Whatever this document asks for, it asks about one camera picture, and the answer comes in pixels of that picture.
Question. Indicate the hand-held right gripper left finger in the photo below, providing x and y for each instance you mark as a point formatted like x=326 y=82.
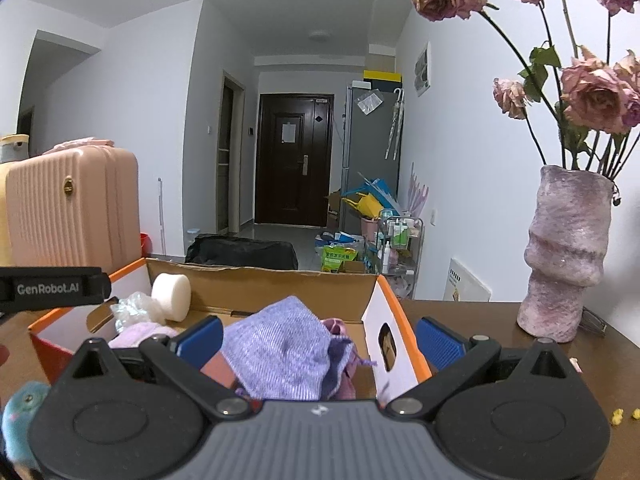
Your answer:
x=200 y=342

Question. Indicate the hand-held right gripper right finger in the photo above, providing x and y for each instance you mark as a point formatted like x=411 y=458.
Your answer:
x=440 y=342

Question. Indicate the white foam roll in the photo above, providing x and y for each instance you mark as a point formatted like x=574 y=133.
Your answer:
x=172 y=297

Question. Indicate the lilac towel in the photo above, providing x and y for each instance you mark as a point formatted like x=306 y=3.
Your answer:
x=142 y=335

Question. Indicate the clear plastic wrap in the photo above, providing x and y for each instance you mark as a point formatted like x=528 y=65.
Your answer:
x=132 y=310

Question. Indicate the purple knitted cloth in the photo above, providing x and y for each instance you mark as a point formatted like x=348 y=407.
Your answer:
x=280 y=345

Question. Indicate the orange-edged cardboard box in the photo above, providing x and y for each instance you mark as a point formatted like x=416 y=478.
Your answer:
x=280 y=292

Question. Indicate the light blue plush toy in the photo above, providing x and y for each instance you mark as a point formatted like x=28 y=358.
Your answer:
x=22 y=415

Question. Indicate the white leaning board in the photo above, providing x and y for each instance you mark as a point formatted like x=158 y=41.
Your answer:
x=467 y=285

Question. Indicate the pink ribbed suitcase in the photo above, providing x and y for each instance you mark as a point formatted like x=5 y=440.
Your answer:
x=75 y=210

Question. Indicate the black duffel bag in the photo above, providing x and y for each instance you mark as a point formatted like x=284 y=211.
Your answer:
x=240 y=252

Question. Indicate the red bucket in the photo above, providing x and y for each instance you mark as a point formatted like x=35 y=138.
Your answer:
x=144 y=244

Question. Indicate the clear water bottle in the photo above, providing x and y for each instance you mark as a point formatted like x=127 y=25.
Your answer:
x=192 y=237

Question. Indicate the small brown cardboard box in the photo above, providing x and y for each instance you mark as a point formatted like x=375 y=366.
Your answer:
x=354 y=267

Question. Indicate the green printed bag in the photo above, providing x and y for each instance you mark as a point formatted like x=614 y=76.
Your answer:
x=339 y=259

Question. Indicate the white mop pole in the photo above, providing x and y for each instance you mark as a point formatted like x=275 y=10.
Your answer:
x=161 y=215

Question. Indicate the pink bucket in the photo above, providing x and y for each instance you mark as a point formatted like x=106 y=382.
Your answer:
x=370 y=229

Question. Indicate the small white scrap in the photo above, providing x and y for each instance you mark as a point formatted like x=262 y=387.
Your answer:
x=576 y=364

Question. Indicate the cream lidded jug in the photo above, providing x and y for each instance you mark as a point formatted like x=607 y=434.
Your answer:
x=12 y=149

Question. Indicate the pink lacy cloth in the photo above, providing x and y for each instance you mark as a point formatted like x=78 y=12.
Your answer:
x=80 y=144

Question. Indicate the pink textured vase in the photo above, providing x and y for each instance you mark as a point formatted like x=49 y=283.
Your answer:
x=565 y=250

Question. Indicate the blue flat package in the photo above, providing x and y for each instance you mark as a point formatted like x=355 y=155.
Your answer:
x=377 y=190

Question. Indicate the open cardboard box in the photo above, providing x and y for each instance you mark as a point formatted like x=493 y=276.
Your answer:
x=334 y=210

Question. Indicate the dark wooden entrance door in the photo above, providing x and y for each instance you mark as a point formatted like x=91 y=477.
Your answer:
x=292 y=170

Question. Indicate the grey refrigerator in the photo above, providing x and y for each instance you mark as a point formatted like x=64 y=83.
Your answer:
x=365 y=160

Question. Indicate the white folded umbrella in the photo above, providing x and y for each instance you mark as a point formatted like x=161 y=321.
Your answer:
x=395 y=125

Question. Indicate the clear plastic bag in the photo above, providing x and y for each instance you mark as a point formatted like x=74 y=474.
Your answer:
x=370 y=102

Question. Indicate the yellow and black box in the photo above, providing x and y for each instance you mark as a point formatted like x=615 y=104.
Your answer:
x=382 y=78

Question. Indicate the bunch of dried pink roses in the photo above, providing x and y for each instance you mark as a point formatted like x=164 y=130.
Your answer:
x=590 y=90

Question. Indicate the round ceiling lamp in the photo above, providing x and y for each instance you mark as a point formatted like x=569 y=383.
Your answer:
x=319 y=35

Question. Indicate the purple wall decoration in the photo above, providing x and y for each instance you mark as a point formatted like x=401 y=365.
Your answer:
x=418 y=192

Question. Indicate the interior door frame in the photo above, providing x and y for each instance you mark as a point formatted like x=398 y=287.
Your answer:
x=227 y=160

